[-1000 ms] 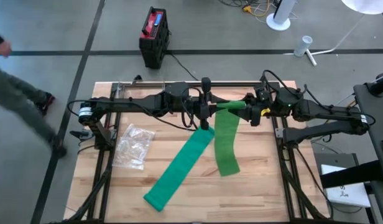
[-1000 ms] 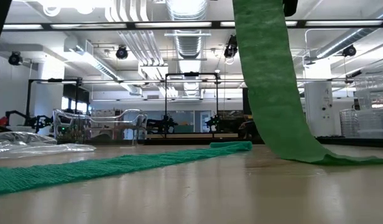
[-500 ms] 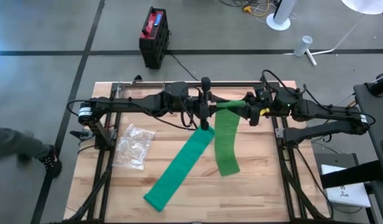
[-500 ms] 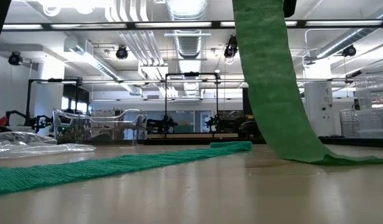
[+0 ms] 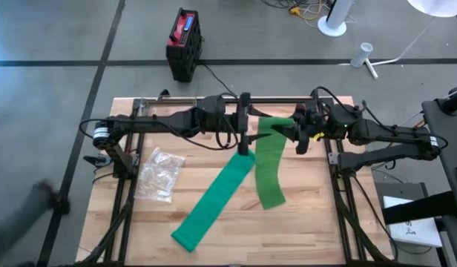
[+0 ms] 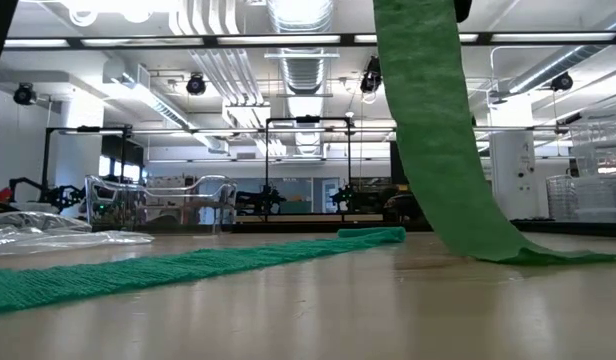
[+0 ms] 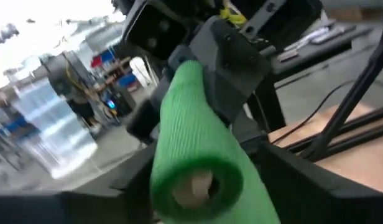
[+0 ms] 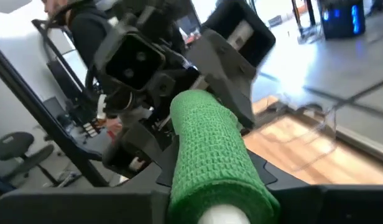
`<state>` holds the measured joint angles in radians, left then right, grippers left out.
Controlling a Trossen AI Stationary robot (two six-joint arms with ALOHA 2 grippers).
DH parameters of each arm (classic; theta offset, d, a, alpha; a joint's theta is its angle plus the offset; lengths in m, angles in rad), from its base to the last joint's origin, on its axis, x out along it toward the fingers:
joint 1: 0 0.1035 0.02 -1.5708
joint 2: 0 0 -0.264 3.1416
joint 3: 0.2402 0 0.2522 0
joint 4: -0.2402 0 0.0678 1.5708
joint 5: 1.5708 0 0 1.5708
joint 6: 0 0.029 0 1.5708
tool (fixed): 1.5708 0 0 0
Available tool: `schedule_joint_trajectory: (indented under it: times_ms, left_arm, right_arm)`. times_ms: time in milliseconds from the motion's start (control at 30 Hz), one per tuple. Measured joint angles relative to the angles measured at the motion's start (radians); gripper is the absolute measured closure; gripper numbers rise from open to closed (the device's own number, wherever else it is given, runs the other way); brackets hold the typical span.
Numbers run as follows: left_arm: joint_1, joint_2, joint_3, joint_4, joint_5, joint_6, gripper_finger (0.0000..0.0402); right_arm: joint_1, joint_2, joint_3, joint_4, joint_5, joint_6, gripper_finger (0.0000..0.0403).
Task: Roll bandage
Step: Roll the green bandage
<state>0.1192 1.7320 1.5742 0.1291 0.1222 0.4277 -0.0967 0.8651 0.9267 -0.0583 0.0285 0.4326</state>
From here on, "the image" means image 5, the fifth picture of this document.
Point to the white cylinder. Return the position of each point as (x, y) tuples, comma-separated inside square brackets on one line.
[(362, 55)]

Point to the white floor lamp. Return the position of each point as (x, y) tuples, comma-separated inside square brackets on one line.
[(436, 7)]

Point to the clear plastic bag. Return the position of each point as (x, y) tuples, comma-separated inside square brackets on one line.
[(158, 174)]

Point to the teal green bandage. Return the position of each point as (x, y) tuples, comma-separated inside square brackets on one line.
[(210, 204)]

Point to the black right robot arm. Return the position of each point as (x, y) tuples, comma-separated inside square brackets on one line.
[(380, 131)]

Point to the red and black battery box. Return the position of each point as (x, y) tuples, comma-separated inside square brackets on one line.
[(184, 55)]

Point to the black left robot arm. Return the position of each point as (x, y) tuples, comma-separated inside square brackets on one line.
[(158, 124)]

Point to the dark grey side table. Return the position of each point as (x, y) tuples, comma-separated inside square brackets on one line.
[(443, 126)]

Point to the white box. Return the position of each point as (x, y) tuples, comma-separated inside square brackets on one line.
[(414, 230)]

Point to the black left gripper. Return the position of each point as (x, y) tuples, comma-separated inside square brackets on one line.
[(244, 126)]

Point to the grey flat box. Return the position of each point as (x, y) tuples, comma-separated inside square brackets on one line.
[(399, 189)]

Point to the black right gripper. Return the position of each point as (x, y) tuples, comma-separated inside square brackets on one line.
[(306, 122)]

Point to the person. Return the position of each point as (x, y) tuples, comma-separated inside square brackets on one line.
[(20, 219)]

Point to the white pedestal fan stand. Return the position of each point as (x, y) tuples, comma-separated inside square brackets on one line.
[(334, 22)]

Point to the clear plastic container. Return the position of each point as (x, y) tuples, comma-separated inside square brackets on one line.
[(165, 109)]

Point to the light green bandage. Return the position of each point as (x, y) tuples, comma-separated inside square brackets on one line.
[(267, 167)]

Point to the black metal table frame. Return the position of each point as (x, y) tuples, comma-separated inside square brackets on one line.
[(280, 100)]

